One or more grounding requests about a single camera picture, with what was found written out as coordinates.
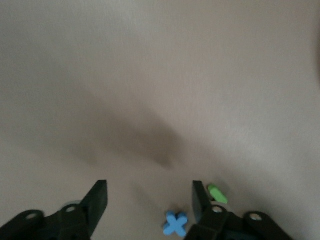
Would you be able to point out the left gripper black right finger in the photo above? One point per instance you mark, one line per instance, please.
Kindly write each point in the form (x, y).
(201, 205)

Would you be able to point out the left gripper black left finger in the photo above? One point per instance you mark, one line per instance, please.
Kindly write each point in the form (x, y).
(95, 205)

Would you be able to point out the green foam letter n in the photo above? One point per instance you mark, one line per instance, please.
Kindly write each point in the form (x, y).
(218, 195)

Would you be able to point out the blue foam letter x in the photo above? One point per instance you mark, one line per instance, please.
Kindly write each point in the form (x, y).
(175, 223)

